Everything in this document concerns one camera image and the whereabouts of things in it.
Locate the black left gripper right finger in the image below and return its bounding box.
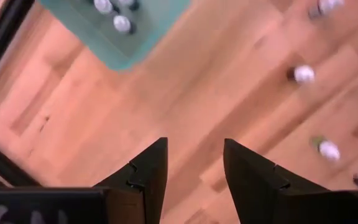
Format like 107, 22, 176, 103
223, 138, 358, 224

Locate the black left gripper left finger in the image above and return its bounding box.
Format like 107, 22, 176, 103
0, 137, 169, 224

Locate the small green dropper bottle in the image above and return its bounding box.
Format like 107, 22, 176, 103
310, 135, 342, 163

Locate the small red-orange dropper bottle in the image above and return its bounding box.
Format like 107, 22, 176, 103
286, 64, 316, 85

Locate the small blue dropper bottle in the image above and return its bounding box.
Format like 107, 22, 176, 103
92, 0, 121, 16

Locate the teal translucent plastic bin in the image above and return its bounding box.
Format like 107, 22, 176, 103
38, 0, 193, 72

